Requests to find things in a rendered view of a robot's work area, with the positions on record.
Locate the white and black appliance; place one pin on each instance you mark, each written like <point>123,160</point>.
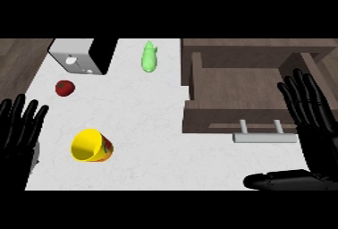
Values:
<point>83,55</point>

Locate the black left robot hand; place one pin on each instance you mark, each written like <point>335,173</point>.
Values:
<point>18,140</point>

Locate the brown wooden cabinet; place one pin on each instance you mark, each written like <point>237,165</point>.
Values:
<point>260,49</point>

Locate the yellow cup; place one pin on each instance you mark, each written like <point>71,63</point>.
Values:
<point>90,145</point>

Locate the green vegetable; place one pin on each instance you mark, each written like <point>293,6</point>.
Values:
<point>149,58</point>

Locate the brown wooden open drawer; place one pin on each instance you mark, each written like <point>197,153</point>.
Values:
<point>238,98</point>

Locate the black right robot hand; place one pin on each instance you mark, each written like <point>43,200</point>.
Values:
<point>315,134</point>

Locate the red tomato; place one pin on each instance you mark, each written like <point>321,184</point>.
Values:
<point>65,88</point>

